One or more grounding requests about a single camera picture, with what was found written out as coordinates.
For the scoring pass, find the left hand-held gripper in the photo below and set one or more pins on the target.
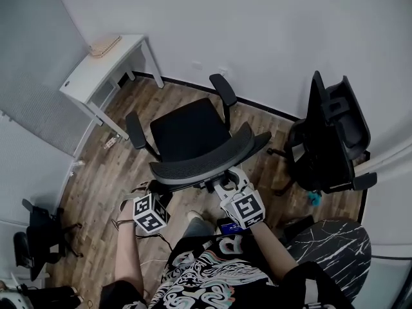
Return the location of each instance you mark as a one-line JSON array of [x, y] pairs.
[[148, 214]]

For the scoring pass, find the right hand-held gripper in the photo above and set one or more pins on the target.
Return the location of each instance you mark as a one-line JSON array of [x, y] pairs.
[[248, 209]]

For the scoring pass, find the black mesh office chair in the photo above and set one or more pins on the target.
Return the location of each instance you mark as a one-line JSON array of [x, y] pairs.
[[190, 130]]

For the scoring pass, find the person's left forearm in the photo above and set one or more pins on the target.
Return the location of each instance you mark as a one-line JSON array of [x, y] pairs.
[[128, 253]]

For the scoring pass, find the person's right forearm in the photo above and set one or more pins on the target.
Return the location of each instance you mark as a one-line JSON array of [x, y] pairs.
[[272, 253]]

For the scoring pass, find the black swivel chair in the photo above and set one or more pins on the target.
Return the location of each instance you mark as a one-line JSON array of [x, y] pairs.
[[38, 230]]

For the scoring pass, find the black office chair with headrest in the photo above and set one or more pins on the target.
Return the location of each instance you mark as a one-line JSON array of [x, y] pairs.
[[338, 134]]

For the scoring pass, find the black device with blue screen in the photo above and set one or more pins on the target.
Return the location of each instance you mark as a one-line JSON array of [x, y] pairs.
[[230, 227]]

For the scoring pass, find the person's left shoe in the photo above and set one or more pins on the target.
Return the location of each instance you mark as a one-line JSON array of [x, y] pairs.
[[194, 215]]

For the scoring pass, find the person's blue jeans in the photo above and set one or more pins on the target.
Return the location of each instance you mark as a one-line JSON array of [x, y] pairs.
[[198, 228]]

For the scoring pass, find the small packet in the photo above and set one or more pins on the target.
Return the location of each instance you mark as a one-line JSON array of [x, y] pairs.
[[109, 143]]

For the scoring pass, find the small teal object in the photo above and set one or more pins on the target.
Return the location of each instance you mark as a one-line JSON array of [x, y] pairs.
[[314, 198]]

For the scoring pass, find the black printed T-shirt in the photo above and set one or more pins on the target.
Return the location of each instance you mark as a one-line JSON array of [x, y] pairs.
[[209, 278]]

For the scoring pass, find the black marble round table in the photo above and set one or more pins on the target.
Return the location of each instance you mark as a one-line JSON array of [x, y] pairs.
[[328, 253]]

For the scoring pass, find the white desk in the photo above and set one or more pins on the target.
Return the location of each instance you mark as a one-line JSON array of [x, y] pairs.
[[106, 66]]

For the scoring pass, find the beige woven mat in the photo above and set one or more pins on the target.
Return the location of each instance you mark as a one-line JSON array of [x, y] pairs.
[[104, 46]]

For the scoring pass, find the grey window blind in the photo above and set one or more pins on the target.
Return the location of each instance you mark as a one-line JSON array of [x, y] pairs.
[[32, 76]]

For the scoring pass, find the small white bracket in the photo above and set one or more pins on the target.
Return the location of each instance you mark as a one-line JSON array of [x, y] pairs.
[[78, 163]]

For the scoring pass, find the white wall socket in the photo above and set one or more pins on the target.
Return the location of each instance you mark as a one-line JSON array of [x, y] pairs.
[[223, 71]]

